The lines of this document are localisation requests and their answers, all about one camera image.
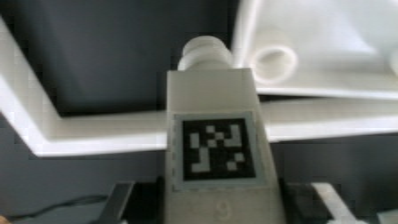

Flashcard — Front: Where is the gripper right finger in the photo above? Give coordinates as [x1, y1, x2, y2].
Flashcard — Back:
[281, 181, 368, 224]

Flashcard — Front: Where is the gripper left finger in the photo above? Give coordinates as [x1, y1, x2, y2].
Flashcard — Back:
[96, 179, 164, 224]

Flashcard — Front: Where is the white table leg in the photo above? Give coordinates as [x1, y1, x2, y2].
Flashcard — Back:
[164, 36, 287, 224]

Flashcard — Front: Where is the white square tabletop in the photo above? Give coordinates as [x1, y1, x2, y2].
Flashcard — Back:
[233, 0, 398, 100]

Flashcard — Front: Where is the white front fence bar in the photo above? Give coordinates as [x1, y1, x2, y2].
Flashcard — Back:
[34, 98, 398, 158]

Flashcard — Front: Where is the white fence bar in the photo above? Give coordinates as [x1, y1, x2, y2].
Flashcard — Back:
[0, 17, 59, 157]
[34, 98, 398, 158]

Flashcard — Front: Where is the white left fence bar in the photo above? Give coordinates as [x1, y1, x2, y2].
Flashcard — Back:
[0, 17, 59, 157]

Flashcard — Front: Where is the black cable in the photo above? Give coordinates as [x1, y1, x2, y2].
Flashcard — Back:
[6, 194, 112, 221]

